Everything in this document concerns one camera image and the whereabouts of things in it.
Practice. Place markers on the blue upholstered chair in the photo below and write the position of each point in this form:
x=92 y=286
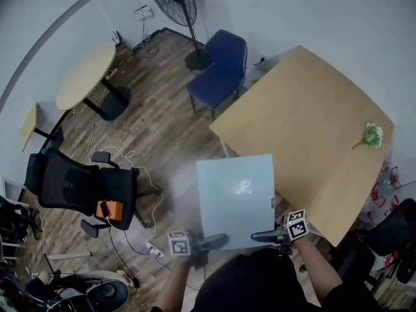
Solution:
x=219 y=73

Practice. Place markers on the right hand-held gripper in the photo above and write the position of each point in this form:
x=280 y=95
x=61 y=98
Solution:
x=292 y=231

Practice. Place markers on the black standing fan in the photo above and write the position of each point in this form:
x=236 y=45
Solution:
x=180 y=11

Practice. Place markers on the white item board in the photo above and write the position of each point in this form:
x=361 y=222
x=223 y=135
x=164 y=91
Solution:
x=227 y=203

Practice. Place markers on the light wooden table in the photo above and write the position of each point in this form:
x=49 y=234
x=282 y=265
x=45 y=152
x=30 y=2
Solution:
x=302 y=135

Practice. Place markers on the black mesh office chair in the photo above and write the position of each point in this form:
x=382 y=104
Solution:
x=81 y=187

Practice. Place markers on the white power strip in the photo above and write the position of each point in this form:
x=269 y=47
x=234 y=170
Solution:
x=153 y=250

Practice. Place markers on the person's black clothed torso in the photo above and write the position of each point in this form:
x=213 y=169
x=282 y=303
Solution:
x=256 y=284

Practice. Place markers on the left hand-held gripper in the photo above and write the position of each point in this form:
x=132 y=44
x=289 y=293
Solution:
x=185 y=244

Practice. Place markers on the orange box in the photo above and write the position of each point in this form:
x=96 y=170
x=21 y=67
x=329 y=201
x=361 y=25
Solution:
x=112 y=210

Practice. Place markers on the black router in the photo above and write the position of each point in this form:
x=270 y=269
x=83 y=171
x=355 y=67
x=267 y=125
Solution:
x=117 y=39

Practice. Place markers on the black swivel chair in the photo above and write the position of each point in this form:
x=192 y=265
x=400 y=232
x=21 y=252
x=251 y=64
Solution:
x=386 y=236

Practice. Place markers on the grey rounded appliance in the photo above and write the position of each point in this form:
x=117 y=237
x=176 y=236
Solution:
x=97 y=291

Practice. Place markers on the person's right forearm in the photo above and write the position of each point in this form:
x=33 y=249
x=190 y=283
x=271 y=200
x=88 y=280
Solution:
x=320 y=271

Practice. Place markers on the black phone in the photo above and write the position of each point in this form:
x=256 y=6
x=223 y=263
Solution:
x=104 y=209

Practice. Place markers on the person's left forearm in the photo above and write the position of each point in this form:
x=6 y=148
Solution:
x=175 y=283

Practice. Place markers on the white wall device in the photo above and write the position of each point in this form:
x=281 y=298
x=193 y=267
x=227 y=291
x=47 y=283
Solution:
x=143 y=12

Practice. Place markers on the oval wooden side table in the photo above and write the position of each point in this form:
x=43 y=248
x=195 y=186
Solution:
x=87 y=80

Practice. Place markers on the small white flower bouquet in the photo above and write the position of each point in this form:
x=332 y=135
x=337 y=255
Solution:
x=372 y=136

